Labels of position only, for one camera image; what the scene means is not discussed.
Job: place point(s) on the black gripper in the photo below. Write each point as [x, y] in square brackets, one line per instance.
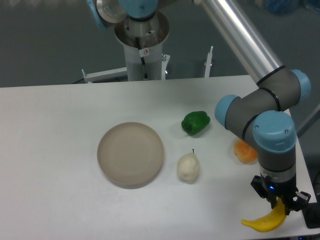
[271, 185]

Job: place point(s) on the yellow banana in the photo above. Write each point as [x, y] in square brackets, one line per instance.
[269, 222]

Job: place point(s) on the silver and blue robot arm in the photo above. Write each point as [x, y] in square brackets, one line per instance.
[259, 119]

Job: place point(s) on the beige round plate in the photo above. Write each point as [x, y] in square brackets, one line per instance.
[130, 154]

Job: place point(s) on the black device at table edge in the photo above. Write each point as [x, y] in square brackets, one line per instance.
[311, 214]

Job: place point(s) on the orange bell pepper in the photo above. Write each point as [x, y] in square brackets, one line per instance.
[245, 153]

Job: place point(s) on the white pear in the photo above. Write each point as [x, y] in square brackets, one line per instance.
[188, 167]

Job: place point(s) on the green bell pepper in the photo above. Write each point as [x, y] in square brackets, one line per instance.
[194, 122]

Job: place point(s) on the blue plastic bag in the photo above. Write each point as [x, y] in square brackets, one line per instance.
[284, 7]

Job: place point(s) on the white upright bracket post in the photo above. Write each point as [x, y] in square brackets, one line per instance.
[208, 63]

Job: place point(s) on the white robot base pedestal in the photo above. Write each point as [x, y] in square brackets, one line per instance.
[142, 42]

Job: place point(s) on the white metal frame bracket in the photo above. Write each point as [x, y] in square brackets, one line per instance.
[104, 75]

